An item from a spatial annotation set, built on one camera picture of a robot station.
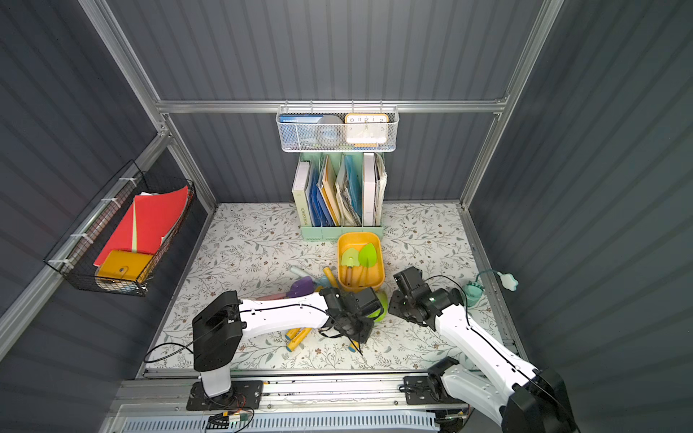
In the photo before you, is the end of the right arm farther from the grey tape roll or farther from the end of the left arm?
the grey tape roll

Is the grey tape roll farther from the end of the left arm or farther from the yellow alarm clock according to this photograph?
the end of the left arm

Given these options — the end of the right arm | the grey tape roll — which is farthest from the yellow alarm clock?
the end of the right arm

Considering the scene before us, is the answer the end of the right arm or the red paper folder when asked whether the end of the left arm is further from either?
the red paper folder

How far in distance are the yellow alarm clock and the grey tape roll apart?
26mm

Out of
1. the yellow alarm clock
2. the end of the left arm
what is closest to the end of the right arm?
the end of the left arm

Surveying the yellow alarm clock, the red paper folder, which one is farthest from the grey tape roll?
the red paper folder

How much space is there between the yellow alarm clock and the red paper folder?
56cm

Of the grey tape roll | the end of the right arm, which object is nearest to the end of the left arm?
the end of the right arm

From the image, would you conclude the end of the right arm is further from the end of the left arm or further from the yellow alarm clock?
the yellow alarm clock

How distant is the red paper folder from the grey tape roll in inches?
18.2

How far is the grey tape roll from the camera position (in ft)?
2.88

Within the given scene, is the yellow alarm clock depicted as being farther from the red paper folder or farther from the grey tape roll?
the red paper folder

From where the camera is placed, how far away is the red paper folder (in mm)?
730

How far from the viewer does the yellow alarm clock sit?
898mm
